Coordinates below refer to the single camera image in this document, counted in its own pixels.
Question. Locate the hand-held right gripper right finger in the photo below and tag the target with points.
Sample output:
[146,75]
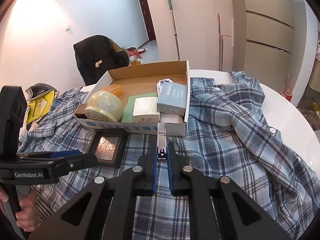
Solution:
[170,170]

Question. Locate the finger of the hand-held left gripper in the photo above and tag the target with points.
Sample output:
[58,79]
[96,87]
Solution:
[77,162]
[65,153]

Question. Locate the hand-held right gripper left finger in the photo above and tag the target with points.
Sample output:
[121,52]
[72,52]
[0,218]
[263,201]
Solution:
[154,170]

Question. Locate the silver nail clipper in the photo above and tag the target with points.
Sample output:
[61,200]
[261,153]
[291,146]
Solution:
[161,137]

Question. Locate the black glitter tray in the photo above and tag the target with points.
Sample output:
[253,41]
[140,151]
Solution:
[107,145]

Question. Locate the white charger plug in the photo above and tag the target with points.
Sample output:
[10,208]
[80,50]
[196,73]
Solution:
[145,107]

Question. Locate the round pale green jar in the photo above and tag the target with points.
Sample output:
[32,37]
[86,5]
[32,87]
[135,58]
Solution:
[105,102]

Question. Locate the green box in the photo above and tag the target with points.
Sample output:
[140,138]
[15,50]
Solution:
[128,107]

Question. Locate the blue grey carton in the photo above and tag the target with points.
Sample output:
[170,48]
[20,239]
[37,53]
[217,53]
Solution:
[172,97]

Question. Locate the orange soap case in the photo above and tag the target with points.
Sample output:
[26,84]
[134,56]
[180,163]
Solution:
[113,89]

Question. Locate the shallow cardboard box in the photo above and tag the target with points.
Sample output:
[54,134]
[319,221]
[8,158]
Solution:
[140,82]

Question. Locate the person's left hand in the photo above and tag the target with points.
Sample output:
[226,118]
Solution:
[27,212]

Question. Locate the grey bag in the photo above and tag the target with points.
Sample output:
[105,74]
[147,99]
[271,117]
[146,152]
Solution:
[40,88]

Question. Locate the blue plaid shirt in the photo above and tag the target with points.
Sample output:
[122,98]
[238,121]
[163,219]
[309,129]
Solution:
[225,142]

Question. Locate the black jacket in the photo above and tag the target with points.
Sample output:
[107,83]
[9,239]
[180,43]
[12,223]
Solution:
[95,52]

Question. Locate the orange floor box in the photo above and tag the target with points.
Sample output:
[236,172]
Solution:
[136,62]

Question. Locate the red bag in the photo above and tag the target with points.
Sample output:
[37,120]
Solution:
[135,52]

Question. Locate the red broom stick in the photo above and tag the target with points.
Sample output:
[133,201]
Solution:
[219,42]

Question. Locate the small red box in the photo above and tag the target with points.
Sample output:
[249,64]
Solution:
[286,93]

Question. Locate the patterned floor mat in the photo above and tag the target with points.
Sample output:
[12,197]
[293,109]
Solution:
[312,115]

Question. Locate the brown door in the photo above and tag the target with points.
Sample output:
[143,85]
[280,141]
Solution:
[147,17]

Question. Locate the beige refrigerator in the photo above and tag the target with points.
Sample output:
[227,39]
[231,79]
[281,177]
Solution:
[270,30]

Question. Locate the white light switch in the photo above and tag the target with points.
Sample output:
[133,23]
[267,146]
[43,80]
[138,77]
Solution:
[67,28]

